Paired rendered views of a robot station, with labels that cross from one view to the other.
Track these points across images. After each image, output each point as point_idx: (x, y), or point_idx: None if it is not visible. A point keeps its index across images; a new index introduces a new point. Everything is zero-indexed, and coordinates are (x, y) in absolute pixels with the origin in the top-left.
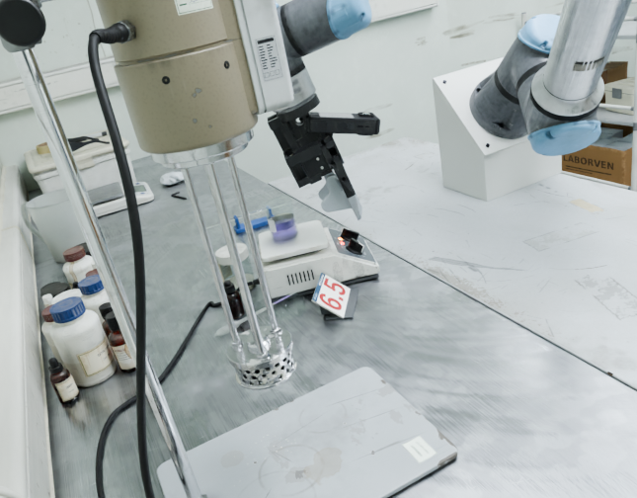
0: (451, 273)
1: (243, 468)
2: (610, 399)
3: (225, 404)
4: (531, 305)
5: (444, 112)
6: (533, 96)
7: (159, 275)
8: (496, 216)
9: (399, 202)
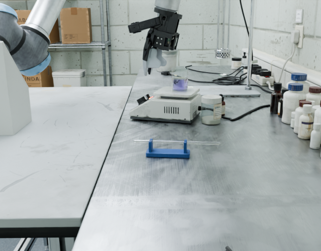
0: (117, 105)
1: (235, 90)
2: (140, 87)
3: (236, 100)
4: (117, 96)
5: (10, 67)
6: (47, 37)
7: (267, 143)
8: (51, 114)
9: (56, 135)
